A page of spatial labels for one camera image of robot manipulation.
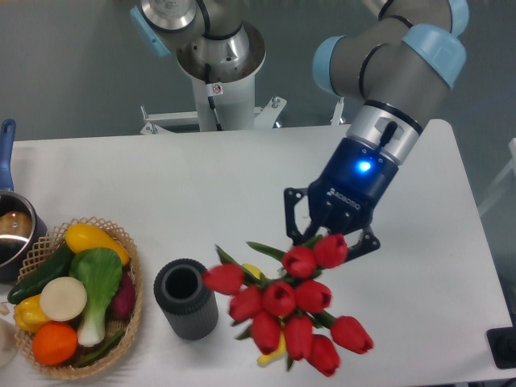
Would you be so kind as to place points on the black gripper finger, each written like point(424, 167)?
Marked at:
point(366, 243)
point(292, 196)

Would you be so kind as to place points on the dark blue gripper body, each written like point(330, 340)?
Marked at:
point(346, 193)

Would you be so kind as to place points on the red tulip bouquet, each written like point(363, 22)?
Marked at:
point(295, 303)

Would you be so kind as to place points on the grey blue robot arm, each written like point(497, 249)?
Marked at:
point(402, 68)

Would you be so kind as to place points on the dark grey ribbed vase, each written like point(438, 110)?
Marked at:
point(189, 306)

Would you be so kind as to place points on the yellow banana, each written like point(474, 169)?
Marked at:
point(280, 352)

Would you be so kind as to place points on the black device at table corner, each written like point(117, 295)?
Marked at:
point(502, 346)

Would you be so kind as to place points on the purple sweet potato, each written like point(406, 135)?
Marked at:
point(123, 302)

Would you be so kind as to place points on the green bok choy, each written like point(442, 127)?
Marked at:
point(100, 271)

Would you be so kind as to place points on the yellow squash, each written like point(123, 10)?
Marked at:
point(80, 237)

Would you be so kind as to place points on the dark green chili pepper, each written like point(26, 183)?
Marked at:
point(94, 356)

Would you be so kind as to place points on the woven wicker basket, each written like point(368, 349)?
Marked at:
point(124, 328)

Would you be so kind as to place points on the green cucumber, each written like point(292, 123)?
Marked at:
point(57, 265)

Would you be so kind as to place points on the white round radish slice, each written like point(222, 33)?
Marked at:
point(63, 299)

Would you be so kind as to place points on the orange fruit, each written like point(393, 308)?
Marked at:
point(54, 343)

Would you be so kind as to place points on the yellow bell pepper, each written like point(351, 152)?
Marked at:
point(29, 315)

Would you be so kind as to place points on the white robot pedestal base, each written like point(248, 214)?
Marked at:
point(222, 74)

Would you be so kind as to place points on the white frame at right edge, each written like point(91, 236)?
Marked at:
point(499, 185)

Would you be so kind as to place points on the blue handled saucepan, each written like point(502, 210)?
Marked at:
point(21, 226)

